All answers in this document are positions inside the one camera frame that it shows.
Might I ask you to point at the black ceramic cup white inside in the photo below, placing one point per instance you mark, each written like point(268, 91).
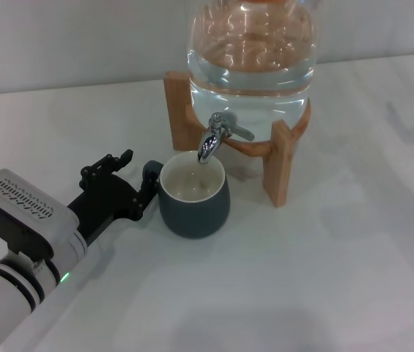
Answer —
point(195, 216)

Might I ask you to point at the wooden dispenser stand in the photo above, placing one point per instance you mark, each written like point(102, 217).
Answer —
point(279, 172)

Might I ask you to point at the chrome faucet with lever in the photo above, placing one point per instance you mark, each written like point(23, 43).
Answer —
point(210, 143)

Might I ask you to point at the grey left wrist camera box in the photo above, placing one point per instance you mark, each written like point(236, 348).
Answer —
point(20, 212)

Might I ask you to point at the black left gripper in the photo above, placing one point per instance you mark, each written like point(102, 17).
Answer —
point(104, 205)

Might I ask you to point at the glass water dispenser jar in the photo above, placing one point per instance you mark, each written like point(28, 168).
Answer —
point(250, 73)

